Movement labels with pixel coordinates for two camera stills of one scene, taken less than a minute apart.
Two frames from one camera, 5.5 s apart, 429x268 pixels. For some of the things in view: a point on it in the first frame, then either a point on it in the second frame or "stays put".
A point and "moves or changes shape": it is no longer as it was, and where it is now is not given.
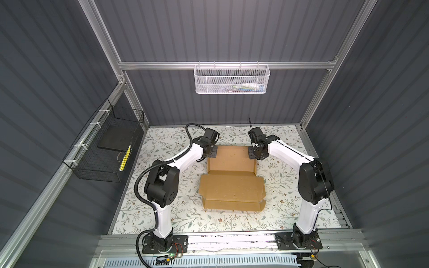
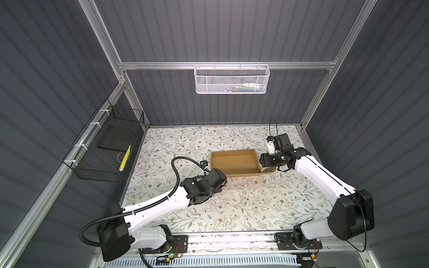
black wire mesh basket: [101, 151] stays put
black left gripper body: [213, 153] → [219, 190]
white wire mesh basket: [231, 79] stays put
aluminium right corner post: [339, 63] stays put
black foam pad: [119, 137] stays put
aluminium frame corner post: [91, 10] stays put
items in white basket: [248, 87] stays put
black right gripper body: [253, 154] → [270, 160]
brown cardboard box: [232, 183] moves or changes shape
